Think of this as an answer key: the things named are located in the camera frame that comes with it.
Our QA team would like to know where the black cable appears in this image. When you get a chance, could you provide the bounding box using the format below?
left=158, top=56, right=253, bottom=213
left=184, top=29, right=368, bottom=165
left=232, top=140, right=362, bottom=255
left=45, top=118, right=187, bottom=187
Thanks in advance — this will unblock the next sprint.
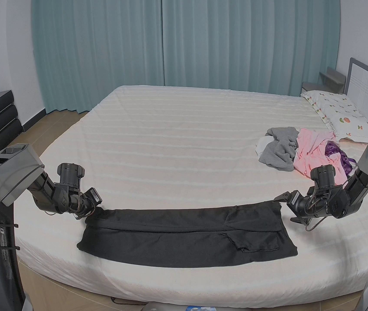
left=110, top=297, right=150, bottom=305

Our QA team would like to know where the blue-green curtain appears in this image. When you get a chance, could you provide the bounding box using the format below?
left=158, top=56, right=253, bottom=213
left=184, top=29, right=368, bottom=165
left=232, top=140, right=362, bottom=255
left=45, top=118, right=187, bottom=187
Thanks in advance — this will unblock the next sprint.
left=31, top=0, right=339, bottom=113

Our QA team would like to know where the black T-shirt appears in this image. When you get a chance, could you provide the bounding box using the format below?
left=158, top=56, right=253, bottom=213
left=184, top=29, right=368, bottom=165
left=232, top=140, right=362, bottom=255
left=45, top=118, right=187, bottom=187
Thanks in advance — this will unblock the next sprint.
left=76, top=200, right=298, bottom=267

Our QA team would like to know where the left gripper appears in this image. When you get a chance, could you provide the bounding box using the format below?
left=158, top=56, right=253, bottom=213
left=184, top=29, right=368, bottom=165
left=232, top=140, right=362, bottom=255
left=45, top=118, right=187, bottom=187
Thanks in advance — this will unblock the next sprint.
left=74, top=202, right=98, bottom=220

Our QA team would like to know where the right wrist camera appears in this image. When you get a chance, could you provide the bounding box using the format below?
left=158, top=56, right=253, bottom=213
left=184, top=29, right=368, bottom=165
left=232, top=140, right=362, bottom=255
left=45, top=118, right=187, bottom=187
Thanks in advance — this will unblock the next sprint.
left=286, top=190, right=302, bottom=212

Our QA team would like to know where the bed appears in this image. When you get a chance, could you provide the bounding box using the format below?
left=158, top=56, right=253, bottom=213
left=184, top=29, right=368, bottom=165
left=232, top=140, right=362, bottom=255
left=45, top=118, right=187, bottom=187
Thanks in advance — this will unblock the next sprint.
left=12, top=57, right=368, bottom=305

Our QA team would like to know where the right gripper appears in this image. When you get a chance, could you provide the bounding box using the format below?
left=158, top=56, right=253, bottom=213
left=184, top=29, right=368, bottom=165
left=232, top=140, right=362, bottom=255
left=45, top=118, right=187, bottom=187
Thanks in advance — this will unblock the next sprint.
left=273, top=192, right=329, bottom=225

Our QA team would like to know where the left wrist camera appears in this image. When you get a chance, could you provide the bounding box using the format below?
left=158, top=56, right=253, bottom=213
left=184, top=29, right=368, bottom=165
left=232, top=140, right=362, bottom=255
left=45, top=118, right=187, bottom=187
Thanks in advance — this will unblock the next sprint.
left=84, top=187, right=103, bottom=207

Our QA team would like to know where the purple garment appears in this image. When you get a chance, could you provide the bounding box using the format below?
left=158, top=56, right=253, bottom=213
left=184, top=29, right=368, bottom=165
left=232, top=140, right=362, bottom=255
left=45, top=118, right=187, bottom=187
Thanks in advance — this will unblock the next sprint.
left=325, top=141, right=357, bottom=174

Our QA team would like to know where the white printed pillow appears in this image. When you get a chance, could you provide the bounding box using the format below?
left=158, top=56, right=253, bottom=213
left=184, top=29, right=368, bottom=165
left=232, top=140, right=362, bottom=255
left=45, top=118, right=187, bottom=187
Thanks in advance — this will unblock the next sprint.
left=301, top=90, right=368, bottom=142

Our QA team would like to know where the grey bedside table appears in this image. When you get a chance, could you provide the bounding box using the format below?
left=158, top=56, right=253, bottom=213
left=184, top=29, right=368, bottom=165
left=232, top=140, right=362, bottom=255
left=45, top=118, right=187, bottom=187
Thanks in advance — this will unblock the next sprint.
left=302, top=67, right=346, bottom=94

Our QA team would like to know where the grey knitted garment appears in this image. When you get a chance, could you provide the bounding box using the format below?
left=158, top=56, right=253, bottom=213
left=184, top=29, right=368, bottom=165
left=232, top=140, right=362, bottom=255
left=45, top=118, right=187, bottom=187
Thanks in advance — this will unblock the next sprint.
left=258, top=127, right=299, bottom=171

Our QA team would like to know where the pink garment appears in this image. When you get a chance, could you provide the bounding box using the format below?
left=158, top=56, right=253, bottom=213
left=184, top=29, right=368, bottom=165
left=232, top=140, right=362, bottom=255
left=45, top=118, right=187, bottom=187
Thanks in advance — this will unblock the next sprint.
left=294, top=128, right=350, bottom=178

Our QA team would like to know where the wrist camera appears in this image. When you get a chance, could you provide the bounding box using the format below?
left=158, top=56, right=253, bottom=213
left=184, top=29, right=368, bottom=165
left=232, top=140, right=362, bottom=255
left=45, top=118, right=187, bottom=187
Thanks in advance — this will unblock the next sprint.
left=84, top=187, right=103, bottom=207
left=286, top=190, right=302, bottom=212

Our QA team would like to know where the white garment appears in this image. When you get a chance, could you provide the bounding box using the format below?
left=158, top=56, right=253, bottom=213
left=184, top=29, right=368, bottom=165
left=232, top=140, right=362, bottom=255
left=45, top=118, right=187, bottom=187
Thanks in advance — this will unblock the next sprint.
left=256, top=137, right=270, bottom=156

